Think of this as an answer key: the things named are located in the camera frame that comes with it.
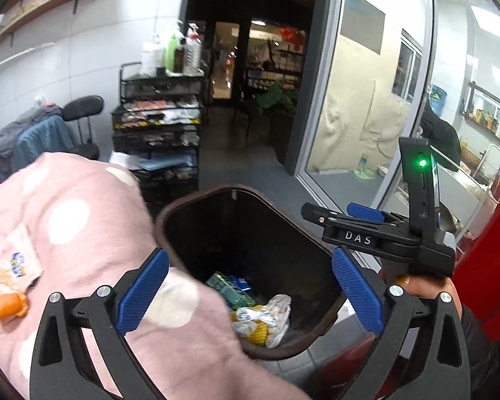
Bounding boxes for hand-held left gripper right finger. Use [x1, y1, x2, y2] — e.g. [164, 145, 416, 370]
[331, 247, 471, 400]

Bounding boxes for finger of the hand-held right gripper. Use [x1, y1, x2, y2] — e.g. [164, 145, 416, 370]
[302, 203, 351, 227]
[347, 202, 407, 224]

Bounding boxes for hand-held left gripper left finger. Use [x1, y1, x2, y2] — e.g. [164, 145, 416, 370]
[29, 248, 170, 400]

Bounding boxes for dark brown trash bin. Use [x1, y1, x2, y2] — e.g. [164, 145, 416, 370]
[155, 184, 348, 361]

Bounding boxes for white paper wrapper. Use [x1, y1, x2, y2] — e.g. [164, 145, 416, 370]
[231, 294, 293, 349]

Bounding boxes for yellow ribbed object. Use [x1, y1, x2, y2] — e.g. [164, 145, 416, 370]
[242, 320, 272, 345]

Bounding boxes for person's right hand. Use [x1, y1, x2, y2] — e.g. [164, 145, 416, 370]
[377, 269, 464, 315]

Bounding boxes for green bottle on floor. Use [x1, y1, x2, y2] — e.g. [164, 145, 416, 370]
[353, 152, 376, 183]

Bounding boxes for pink polka dot blanket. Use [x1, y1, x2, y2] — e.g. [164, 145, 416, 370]
[0, 152, 313, 400]

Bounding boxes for blue water jug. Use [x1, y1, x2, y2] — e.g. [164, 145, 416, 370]
[428, 85, 448, 116]

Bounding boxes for glass sliding door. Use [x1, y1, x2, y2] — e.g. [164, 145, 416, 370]
[285, 0, 439, 218]

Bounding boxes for green potted plant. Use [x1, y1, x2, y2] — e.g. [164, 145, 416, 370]
[255, 84, 299, 118]

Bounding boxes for white papers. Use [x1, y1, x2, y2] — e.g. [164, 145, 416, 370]
[108, 152, 143, 172]

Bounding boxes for white and orange snack packet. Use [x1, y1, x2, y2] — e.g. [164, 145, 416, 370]
[0, 224, 45, 301]

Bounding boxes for orange peel piece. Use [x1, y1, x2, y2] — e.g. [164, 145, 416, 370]
[0, 292, 28, 323]

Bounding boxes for black mesh cart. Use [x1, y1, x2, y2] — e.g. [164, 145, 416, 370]
[109, 62, 206, 203]

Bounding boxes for black stool chair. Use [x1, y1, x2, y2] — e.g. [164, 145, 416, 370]
[62, 95, 105, 160]

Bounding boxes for grey blue clothes pile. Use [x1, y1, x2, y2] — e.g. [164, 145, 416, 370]
[0, 104, 74, 185]

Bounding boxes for clear spray bottle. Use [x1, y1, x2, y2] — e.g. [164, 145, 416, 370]
[185, 24, 203, 72]

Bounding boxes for brown bottle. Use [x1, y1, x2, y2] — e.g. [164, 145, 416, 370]
[174, 39, 187, 74]

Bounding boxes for green pump bottle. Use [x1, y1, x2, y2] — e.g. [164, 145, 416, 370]
[165, 22, 184, 72]

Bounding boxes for white pump bottle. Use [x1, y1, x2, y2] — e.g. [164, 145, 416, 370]
[141, 35, 168, 74]

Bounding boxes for white curved rail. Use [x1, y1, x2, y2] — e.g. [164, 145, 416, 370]
[0, 42, 58, 81]

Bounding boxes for wooden wall shelf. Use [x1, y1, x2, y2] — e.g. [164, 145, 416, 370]
[0, 0, 118, 47]

